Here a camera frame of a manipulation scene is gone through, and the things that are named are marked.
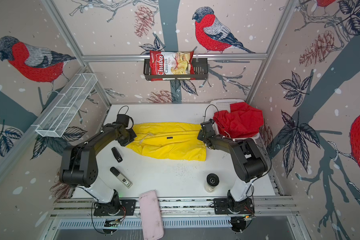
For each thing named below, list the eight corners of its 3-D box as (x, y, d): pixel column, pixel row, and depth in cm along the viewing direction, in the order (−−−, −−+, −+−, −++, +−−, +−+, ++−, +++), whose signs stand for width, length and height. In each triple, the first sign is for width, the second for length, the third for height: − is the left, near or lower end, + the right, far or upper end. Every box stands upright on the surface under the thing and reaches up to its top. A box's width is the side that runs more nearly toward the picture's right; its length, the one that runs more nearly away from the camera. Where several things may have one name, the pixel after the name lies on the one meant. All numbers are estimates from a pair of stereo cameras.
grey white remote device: (111, 172, 86) (108, 169, 83) (115, 168, 88) (112, 165, 84) (129, 189, 81) (127, 186, 77) (133, 184, 82) (131, 182, 79)
